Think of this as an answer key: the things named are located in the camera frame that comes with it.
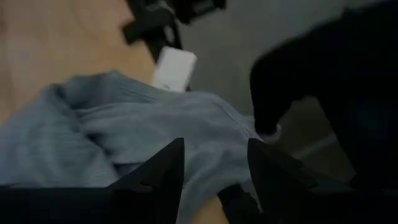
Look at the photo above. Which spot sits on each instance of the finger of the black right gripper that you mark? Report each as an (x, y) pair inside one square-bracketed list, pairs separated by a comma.
[(273, 84)]

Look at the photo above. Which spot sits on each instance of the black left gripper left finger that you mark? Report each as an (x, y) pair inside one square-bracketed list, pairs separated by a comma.
[(93, 207)]

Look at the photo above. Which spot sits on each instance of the grey Reebok t-shirt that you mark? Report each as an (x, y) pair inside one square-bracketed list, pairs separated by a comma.
[(124, 124)]

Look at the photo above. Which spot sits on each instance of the white paper shirt tag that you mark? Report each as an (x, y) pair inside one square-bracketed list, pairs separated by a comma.
[(174, 68)]

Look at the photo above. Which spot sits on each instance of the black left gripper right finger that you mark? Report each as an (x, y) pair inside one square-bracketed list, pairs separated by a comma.
[(311, 205)]

